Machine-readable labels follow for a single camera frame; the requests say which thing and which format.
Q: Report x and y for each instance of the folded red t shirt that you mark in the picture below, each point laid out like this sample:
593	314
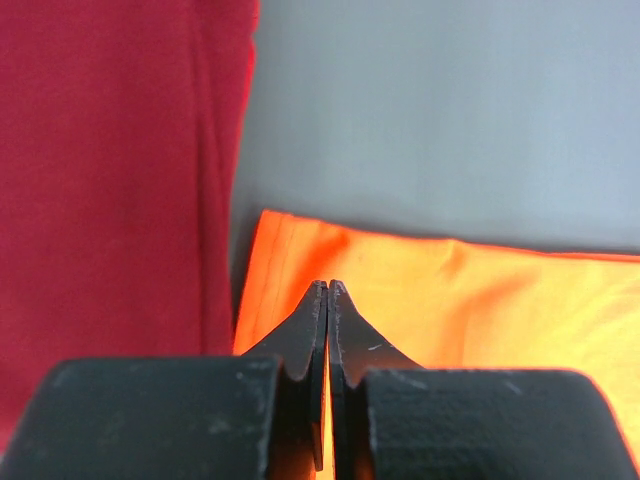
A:
120	130

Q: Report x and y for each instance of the orange t shirt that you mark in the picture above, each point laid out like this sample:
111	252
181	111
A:
448	304

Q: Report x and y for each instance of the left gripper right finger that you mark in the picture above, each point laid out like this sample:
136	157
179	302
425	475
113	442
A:
393	419

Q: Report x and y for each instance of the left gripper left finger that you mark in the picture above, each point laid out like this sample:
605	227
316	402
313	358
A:
259	415

